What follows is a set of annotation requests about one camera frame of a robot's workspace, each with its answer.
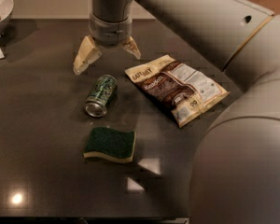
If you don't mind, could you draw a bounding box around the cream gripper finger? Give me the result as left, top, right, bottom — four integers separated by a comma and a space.
122, 36, 141, 60
73, 35, 102, 76

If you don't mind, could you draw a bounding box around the green soda can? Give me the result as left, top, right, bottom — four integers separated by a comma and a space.
84, 75, 118, 118

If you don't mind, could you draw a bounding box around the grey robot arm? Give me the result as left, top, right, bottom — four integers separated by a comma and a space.
90, 0, 280, 224

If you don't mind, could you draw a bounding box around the brown and cream snack bag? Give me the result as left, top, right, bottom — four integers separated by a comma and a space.
125, 55, 229, 127

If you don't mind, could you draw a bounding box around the green and yellow sponge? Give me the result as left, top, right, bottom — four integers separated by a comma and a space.
83, 127, 136, 163

